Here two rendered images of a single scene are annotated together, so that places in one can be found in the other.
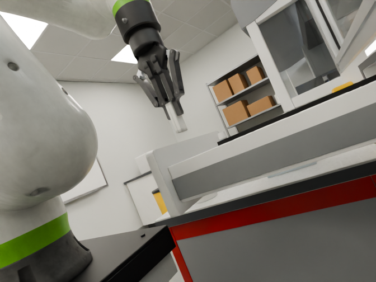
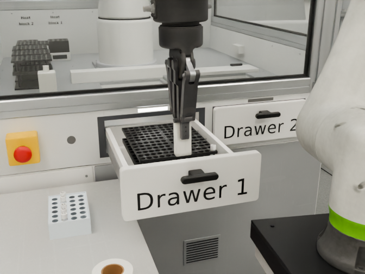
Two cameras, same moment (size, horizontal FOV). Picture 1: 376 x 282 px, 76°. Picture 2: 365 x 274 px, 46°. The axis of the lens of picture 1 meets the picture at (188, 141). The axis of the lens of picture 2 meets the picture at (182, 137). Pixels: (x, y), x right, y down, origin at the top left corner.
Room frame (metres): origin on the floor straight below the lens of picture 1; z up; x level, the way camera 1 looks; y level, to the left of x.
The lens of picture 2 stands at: (1.08, 0.52, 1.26)
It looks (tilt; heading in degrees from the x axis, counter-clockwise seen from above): 20 degrees down; 224
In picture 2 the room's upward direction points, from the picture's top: straight up
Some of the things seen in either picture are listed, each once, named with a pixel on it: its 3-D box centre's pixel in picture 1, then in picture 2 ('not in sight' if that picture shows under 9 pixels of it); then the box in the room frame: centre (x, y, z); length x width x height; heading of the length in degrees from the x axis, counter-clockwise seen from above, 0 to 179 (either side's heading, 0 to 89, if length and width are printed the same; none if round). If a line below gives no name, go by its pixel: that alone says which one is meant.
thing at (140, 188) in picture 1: (165, 182); not in sight; (4.40, 0.67, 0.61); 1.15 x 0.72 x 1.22; 146
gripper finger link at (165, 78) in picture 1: (165, 78); (179, 87); (0.54, -0.01, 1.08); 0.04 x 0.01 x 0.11; 151
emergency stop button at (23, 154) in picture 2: not in sight; (23, 153); (0.66, -0.40, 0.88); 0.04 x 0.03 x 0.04; 151
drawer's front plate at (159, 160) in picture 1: (200, 163); (193, 184); (0.50, -0.01, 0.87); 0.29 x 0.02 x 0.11; 151
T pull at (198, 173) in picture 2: not in sight; (197, 175); (0.51, 0.02, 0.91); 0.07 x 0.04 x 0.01; 151
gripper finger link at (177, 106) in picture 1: (179, 102); not in sight; (0.53, -0.02, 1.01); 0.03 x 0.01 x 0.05; 61
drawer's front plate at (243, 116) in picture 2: not in sight; (260, 122); (0.07, -0.13, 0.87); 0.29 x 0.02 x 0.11; 151
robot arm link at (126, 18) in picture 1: (140, 26); (177, 6); (0.55, 0.00, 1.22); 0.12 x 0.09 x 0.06; 151
